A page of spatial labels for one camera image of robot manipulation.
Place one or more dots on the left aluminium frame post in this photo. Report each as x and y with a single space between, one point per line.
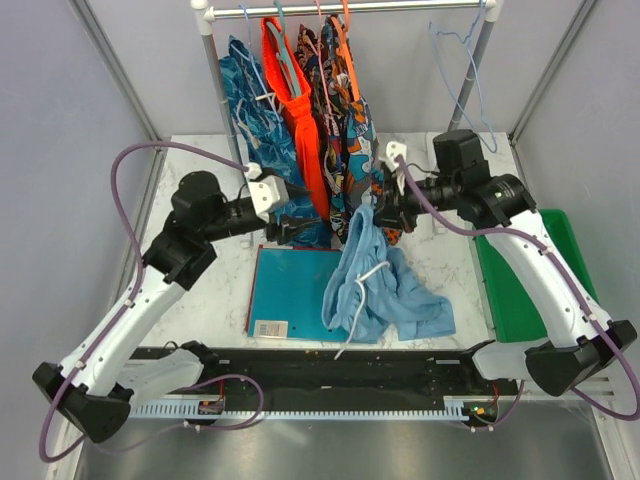
106 51

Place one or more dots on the orange plastic hanger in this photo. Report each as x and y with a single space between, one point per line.
344 49

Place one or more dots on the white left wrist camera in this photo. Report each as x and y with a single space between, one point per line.
268 191

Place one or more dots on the right aluminium frame post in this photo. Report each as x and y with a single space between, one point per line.
558 58

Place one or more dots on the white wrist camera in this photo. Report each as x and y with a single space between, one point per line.
268 191
393 165

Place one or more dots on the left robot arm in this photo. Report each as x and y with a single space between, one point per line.
90 387

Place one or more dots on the orange shorts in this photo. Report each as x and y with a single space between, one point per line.
299 120

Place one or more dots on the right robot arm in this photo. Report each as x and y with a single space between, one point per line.
582 338

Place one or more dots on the light blue cable duct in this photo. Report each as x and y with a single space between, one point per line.
182 407

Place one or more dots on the aluminium frame post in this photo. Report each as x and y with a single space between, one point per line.
106 51
558 58

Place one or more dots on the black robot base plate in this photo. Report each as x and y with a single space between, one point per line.
358 379

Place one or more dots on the colourful cartoon print shorts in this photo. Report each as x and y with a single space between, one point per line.
364 178

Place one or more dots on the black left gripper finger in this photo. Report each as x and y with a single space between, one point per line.
305 231
290 192

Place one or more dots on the dark comic print shorts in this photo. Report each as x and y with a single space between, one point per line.
332 162

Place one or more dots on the light blue shorts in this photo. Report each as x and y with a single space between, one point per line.
373 288

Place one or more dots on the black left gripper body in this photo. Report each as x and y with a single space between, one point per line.
271 228

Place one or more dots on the blue plastic hanger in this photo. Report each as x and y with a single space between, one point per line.
263 94

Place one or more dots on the pink plastic hanger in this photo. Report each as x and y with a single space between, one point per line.
318 51

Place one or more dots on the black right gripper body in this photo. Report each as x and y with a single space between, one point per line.
407 206

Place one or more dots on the teal folder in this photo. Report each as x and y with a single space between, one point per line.
287 295

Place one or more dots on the teal plastic hanger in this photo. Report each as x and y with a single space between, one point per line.
282 53

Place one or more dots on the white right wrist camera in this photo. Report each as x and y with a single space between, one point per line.
393 165

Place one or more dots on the blue patterned shorts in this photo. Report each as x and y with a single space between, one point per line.
268 139

